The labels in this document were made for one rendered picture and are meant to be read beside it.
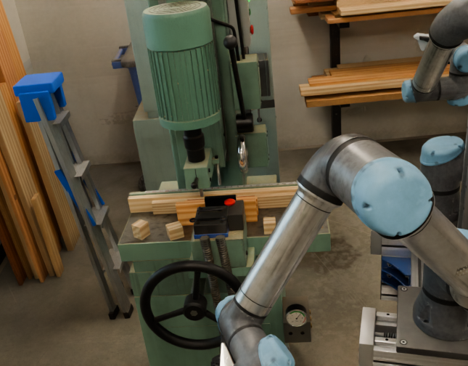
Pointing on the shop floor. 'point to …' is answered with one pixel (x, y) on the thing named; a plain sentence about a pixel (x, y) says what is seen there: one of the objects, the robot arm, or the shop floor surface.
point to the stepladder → (75, 181)
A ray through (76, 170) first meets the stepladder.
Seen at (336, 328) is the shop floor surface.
